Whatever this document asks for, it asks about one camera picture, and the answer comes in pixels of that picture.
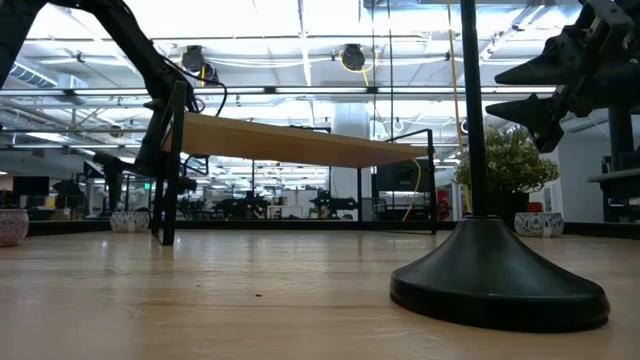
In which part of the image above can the black metal table frame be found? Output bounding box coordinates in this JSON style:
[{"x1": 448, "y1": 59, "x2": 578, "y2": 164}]
[{"x1": 27, "y1": 218, "x2": 640, "y2": 239}]

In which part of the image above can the potted green plant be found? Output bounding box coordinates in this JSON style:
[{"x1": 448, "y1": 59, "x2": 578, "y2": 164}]
[{"x1": 453, "y1": 125, "x2": 561, "y2": 231}]

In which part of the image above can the wooden shelf with black legs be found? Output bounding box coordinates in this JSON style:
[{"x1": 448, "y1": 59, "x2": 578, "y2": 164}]
[{"x1": 151, "y1": 79, "x2": 439, "y2": 247}]

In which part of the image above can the dark grey side desk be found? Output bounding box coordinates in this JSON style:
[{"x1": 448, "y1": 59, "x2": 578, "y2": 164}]
[{"x1": 587, "y1": 167, "x2": 640, "y2": 224}]

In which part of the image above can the long yellow cable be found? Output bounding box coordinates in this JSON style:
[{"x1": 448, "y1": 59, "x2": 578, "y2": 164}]
[{"x1": 446, "y1": 0, "x2": 474, "y2": 214}]

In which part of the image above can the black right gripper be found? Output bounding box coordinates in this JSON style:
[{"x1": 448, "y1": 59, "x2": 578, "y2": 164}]
[{"x1": 484, "y1": 0, "x2": 640, "y2": 154}]

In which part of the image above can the black candlestick holder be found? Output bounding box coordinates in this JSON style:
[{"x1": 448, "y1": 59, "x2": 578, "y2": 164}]
[{"x1": 389, "y1": 0, "x2": 612, "y2": 334}]

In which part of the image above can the black monitor with stand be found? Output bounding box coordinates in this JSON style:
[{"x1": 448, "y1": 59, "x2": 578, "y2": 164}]
[{"x1": 607, "y1": 104, "x2": 635, "y2": 171}]

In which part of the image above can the black background screen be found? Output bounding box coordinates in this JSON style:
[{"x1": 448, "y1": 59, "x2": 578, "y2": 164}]
[{"x1": 375, "y1": 159, "x2": 432, "y2": 194}]

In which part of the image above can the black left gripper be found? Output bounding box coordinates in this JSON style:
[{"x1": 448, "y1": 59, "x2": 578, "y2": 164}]
[{"x1": 92, "y1": 97, "x2": 199, "y2": 212}]

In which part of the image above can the short yellow cable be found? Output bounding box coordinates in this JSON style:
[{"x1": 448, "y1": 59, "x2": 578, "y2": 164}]
[{"x1": 402, "y1": 158, "x2": 424, "y2": 222}]

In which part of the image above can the small black background monitor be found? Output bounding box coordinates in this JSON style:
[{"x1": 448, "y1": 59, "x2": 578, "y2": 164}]
[{"x1": 12, "y1": 175, "x2": 51, "y2": 197}]

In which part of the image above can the black background robot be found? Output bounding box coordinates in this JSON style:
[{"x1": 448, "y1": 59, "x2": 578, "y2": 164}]
[
  {"x1": 308, "y1": 189, "x2": 359, "y2": 220},
  {"x1": 209, "y1": 192, "x2": 271, "y2": 220}
]

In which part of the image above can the black ceiling cable reel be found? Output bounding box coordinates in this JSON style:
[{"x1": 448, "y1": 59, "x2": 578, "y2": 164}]
[
  {"x1": 180, "y1": 44, "x2": 220, "y2": 86},
  {"x1": 341, "y1": 43, "x2": 367, "y2": 72}
]

